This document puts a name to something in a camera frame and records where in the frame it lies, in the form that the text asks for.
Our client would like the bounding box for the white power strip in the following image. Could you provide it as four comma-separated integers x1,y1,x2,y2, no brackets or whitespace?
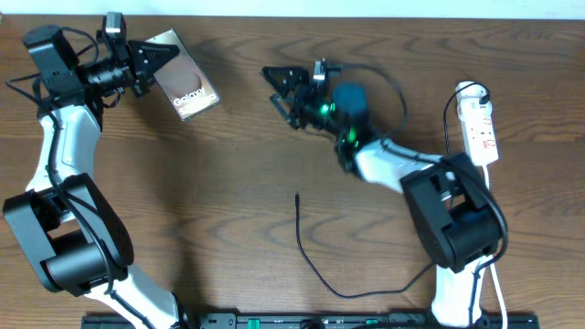
455,81,499,166

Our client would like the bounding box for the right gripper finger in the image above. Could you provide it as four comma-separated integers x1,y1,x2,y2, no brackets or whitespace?
269,94,297,126
261,66,310,97

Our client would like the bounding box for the white power strip cord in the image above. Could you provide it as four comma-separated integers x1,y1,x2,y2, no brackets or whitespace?
481,164,509,329

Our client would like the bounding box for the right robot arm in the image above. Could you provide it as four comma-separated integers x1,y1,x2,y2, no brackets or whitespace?
261,60,509,328

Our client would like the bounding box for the black USB charging cable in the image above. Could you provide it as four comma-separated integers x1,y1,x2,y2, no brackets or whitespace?
294,81,492,301

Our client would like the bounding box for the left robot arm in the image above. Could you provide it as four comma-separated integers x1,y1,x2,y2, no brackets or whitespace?
3,24,194,328

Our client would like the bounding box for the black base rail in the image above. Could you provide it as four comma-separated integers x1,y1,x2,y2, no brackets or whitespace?
80,312,540,329

